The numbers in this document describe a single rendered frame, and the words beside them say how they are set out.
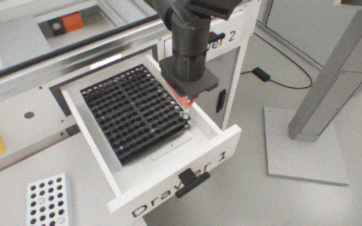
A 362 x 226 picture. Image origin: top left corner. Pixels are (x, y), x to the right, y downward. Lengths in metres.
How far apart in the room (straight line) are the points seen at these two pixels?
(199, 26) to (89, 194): 0.47
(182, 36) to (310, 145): 1.42
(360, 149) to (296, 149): 0.43
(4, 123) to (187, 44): 0.48
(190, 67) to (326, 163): 1.38
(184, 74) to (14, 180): 0.52
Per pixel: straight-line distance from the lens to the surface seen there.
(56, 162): 0.72
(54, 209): 0.62
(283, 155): 1.59
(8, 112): 0.67
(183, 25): 0.35
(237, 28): 0.86
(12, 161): 0.81
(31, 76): 0.61
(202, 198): 1.41
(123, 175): 0.56
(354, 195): 1.71
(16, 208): 0.71
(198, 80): 0.42
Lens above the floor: 1.33
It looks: 52 degrees down
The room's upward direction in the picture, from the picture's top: straight up
